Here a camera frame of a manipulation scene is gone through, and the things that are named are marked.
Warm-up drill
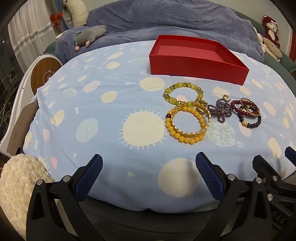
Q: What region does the white fluffy cushion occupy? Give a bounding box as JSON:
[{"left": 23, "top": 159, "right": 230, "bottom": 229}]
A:
[{"left": 0, "top": 154, "right": 56, "bottom": 239}]

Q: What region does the white cow plush toy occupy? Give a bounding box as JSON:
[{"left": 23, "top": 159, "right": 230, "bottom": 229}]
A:
[{"left": 62, "top": 0, "right": 89, "bottom": 26}]

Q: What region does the blue velvet blanket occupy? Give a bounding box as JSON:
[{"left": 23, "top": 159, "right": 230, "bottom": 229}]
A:
[{"left": 55, "top": 0, "right": 266, "bottom": 67}]

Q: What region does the blue curtain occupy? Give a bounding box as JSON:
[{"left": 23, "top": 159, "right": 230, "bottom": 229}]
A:
[{"left": 52, "top": 0, "right": 74, "bottom": 32}]

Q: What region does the silver tinsel garland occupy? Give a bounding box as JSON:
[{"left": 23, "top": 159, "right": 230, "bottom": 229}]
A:
[{"left": 13, "top": 22, "right": 55, "bottom": 52}]

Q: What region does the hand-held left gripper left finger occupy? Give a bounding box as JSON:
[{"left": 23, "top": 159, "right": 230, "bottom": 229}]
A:
[{"left": 26, "top": 153, "right": 104, "bottom": 241}]

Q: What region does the green-yellow bead bracelet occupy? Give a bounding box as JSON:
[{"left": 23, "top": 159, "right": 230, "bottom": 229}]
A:
[{"left": 162, "top": 82, "right": 204, "bottom": 105}]

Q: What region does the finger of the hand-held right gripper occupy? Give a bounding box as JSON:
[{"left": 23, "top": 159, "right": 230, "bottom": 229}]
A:
[
  {"left": 252, "top": 155, "right": 282, "bottom": 184},
  {"left": 284, "top": 146, "right": 296, "bottom": 164}
]

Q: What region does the red ribbon bow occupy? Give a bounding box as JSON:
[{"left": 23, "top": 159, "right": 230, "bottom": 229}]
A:
[{"left": 50, "top": 11, "right": 63, "bottom": 30}]

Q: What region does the red monkey plush toy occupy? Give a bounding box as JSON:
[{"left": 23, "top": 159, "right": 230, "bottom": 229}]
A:
[{"left": 262, "top": 15, "right": 281, "bottom": 49}]

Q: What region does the beige cookie plush toy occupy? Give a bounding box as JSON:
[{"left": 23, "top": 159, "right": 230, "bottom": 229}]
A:
[{"left": 257, "top": 32, "right": 283, "bottom": 62}]

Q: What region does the light blue printed sheet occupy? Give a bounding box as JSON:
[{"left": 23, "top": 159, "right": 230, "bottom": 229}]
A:
[{"left": 23, "top": 40, "right": 296, "bottom": 212}]

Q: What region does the dark red bead bracelet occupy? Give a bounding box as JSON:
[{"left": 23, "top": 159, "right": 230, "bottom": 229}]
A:
[{"left": 231, "top": 98, "right": 258, "bottom": 116}]

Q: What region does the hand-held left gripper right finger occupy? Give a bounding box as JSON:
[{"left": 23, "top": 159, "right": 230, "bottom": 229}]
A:
[{"left": 195, "top": 152, "right": 274, "bottom": 241}]

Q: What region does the textured gold bangle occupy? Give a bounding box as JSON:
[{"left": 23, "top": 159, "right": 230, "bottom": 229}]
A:
[{"left": 172, "top": 103, "right": 211, "bottom": 138}]

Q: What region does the white curtain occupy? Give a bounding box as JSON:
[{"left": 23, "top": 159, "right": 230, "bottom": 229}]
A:
[{"left": 8, "top": 0, "right": 65, "bottom": 67}]

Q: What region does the yellow bead bracelet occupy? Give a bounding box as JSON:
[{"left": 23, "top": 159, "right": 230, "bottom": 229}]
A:
[{"left": 165, "top": 105, "right": 207, "bottom": 144}]

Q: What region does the white round wooden-top stool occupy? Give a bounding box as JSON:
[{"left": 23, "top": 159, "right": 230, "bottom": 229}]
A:
[{"left": 0, "top": 54, "right": 63, "bottom": 153}]

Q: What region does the grey plush toy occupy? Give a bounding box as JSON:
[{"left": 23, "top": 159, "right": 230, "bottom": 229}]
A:
[{"left": 74, "top": 25, "right": 107, "bottom": 51}]

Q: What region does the red cardboard box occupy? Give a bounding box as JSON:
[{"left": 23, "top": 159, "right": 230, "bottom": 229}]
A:
[{"left": 149, "top": 35, "right": 250, "bottom": 86}]

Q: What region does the purple bead bracelet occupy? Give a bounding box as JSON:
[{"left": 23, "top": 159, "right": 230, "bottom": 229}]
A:
[{"left": 207, "top": 98, "right": 233, "bottom": 124}]

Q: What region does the thin gold bangle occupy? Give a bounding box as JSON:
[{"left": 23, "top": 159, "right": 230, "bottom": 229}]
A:
[{"left": 239, "top": 97, "right": 261, "bottom": 116}]

